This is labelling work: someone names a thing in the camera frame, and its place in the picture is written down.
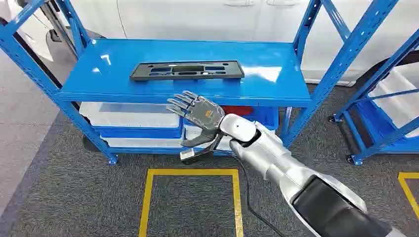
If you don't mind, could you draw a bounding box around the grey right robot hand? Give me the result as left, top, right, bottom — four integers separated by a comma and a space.
166, 90, 226, 148

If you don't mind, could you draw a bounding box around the black plastic panel with cutouts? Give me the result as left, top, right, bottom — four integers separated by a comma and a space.
129, 60, 245, 82

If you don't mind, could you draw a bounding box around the red part in bin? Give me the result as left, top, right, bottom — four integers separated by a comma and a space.
221, 105, 254, 117

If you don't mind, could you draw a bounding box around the blue plastic bin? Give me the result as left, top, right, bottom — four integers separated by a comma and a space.
182, 105, 280, 131
94, 125, 184, 140

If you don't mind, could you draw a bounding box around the white car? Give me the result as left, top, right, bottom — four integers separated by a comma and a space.
0, 0, 419, 95

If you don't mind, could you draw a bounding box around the yellow floor tape square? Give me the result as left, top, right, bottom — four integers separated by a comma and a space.
138, 168, 245, 237

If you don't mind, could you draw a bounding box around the blue metal shelf rack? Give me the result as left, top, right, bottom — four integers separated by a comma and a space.
0, 0, 400, 166
329, 29, 419, 166

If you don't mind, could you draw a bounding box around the large white plastic bin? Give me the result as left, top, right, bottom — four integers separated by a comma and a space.
368, 62, 419, 139

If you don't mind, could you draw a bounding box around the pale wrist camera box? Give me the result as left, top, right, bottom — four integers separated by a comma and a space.
179, 144, 217, 165

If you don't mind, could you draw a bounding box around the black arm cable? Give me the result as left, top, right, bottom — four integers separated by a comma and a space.
212, 149, 286, 237

